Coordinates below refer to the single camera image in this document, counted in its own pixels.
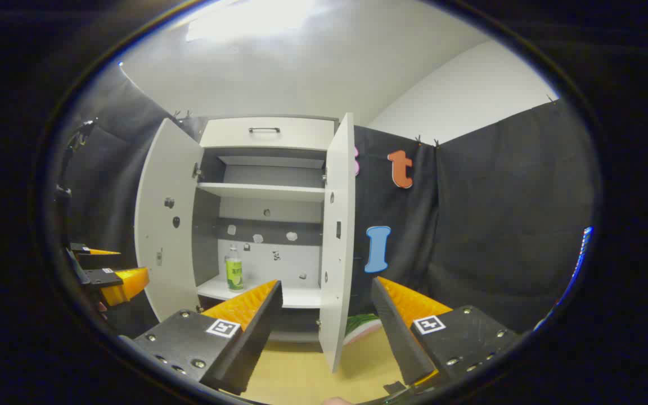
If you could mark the green label bottle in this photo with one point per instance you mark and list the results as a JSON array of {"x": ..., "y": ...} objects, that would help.
[{"x": 234, "y": 275}]

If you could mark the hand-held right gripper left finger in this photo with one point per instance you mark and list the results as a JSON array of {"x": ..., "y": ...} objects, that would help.
[{"x": 256, "y": 337}]

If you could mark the white cabinet shelf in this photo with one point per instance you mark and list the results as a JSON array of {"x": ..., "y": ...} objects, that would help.
[
  {"x": 262, "y": 191},
  {"x": 301, "y": 296}
]

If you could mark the white cabinet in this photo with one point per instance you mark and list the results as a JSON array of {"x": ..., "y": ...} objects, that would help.
[{"x": 296, "y": 259}]

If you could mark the white cabinet door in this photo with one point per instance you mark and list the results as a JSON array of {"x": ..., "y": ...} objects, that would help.
[
  {"x": 338, "y": 197},
  {"x": 166, "y": 169}
]

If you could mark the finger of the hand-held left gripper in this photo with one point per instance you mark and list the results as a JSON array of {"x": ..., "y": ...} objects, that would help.
[
  {"x": 102, "y": 277},
  {"x": 80, "y": 248}
]

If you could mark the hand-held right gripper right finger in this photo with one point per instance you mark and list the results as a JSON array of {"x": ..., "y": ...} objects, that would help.
[{"x": 397, "y": 332}]

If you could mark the watermelon slice toy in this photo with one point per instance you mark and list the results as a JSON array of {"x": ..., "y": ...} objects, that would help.
[{"x": 360, "y": 327}]

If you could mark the black backdrop cloth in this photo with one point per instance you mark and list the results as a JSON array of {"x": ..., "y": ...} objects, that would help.
[{"x": 498, "y": 225}]

